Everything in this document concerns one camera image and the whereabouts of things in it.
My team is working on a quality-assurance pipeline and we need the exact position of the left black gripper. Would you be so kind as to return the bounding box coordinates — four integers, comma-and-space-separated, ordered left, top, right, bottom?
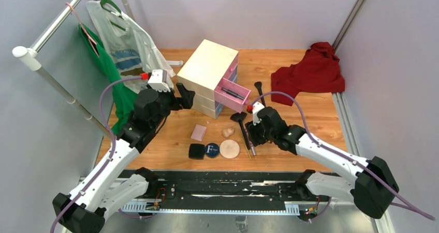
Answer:
147, 82, 195, 129

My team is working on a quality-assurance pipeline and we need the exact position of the white mini drawer cabinet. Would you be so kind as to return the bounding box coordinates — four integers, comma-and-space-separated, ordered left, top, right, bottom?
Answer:
177, 39, 239, 119

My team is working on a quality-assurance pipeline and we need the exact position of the black mascara tube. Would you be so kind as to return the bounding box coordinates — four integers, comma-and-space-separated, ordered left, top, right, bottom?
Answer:
221, 88, 244, 100

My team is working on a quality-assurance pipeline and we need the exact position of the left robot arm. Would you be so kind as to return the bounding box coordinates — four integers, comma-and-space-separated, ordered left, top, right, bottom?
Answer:
52, 83, 196, 232

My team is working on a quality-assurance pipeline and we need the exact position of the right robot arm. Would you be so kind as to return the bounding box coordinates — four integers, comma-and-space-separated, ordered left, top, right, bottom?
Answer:
245, 103, 399, 219

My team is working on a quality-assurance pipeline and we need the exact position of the black fan makeup brush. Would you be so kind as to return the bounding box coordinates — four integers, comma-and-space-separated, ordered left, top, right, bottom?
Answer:
230, 112, 250, 149

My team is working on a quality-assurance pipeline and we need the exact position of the beige makeup sponge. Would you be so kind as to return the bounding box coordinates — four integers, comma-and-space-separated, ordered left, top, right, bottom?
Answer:
222, 127, 235, 138

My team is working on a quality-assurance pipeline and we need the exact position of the silver maroon mascara tube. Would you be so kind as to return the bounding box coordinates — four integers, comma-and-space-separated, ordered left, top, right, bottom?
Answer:
245, 130, 257, 156

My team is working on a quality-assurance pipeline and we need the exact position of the round beige powder puff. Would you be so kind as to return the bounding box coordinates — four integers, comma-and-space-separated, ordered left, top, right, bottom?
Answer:
219, 139, 240, 159

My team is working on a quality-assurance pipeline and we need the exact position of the pink square pad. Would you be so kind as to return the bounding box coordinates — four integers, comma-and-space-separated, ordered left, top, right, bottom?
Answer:
191, 124, 207, 141

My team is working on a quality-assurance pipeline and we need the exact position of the round navy compact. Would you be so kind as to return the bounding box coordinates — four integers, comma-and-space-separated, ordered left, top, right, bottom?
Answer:
204, 143, 220, 158

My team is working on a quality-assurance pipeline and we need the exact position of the black square compact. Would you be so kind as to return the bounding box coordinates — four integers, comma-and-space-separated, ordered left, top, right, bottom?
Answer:
188, 143, 205, 160

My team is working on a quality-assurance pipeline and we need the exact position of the green cloth bag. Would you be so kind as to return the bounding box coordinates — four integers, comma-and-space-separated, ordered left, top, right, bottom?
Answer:
78, 25, 137, 135

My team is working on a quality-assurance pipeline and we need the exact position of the white plastic bag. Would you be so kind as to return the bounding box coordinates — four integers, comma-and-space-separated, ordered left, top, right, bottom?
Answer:
86, 1, 175, 88

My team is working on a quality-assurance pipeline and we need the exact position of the red cloth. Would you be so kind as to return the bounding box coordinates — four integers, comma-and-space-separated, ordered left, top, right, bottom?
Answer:
271, 42, 345, 98

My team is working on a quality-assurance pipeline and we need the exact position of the pink clothes hanger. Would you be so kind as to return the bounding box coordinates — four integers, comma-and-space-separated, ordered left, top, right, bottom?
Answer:
65, 2, 99, 57

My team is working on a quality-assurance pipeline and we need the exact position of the green clothes hanger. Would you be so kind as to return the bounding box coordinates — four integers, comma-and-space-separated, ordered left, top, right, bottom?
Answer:
99, 0, 126, 32

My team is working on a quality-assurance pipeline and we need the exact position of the metal clothes rack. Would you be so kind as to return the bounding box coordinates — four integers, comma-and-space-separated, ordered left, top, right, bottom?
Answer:
12, 0, 131, 143

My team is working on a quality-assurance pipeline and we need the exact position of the thin gold brush handle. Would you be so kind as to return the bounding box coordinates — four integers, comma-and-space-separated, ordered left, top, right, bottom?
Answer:
239, 130, 253, 161

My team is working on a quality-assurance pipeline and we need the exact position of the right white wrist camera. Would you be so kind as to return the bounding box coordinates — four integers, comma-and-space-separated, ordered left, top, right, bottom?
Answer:
247, 101, 265, 126

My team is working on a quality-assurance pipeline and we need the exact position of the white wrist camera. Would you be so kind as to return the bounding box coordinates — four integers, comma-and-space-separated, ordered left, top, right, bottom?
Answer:
247, 101, 265, 126
148, 69, 171, 92

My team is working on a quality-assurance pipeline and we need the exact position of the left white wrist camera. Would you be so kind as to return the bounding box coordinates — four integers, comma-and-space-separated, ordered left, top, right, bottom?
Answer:
148, 69, 171, 92

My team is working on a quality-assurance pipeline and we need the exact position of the aluminium frame rail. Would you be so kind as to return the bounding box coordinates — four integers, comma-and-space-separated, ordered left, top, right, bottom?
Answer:
332, 93, 395, 232

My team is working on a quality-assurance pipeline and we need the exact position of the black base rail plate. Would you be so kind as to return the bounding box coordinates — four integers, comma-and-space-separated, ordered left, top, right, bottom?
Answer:
116, 170, 330, 212

